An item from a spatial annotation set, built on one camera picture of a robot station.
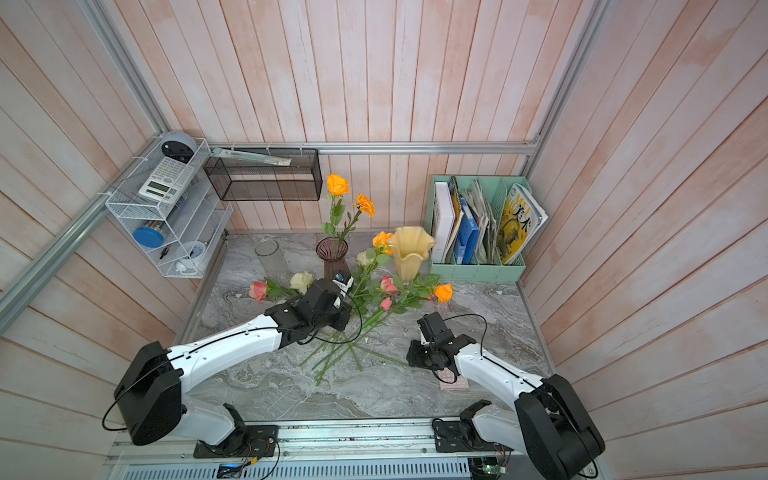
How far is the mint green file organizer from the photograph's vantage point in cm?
94

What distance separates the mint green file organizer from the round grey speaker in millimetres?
737

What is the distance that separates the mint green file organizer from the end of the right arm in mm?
299

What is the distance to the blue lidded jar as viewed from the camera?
2.55 ft

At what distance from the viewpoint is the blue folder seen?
927 millimetres

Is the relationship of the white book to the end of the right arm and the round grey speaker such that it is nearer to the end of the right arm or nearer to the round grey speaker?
the end of the right arm

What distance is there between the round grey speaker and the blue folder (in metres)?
0.82
